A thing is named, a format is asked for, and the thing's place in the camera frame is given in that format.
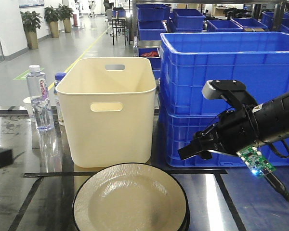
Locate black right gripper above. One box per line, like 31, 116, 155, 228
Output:
178, 105, 260, 160

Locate beige plate black rim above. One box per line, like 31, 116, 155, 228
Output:
73, 163, 190, 231

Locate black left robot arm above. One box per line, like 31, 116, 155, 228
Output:
0, 148, 13, 168

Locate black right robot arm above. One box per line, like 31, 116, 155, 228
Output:
178, 80, 289, 160

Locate green circuit board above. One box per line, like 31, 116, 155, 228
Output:
236, 146, 276, 178

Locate cream plastic bin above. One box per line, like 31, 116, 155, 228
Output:
56, 57, 156, 168

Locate large blue plastic crate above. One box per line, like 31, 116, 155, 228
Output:
159, 32, 289, 167

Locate blue cap bottle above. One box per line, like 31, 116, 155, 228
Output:
53, 72, 67, 126

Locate clear water bottle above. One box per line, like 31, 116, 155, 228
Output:
26, 64, 54, 131

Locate white paper cup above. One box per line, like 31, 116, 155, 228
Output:
23, 97, 35, 121

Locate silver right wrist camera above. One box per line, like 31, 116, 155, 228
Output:
202, 80, 246, 100

